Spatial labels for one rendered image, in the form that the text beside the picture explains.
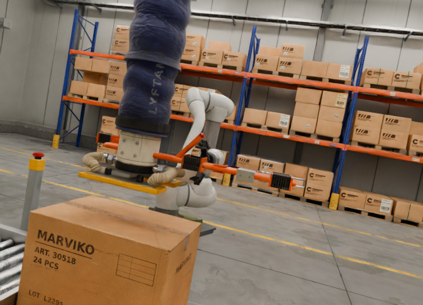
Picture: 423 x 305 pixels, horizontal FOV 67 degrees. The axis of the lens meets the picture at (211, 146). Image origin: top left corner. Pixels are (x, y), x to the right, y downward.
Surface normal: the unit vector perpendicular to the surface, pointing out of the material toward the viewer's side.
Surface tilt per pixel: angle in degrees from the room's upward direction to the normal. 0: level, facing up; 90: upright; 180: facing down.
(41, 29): 90
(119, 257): 90
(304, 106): 88
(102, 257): 90
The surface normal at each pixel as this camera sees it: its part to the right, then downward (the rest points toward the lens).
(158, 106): 0.65, -0.11
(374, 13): -0.25, 0.00
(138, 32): -0.55, -0.04
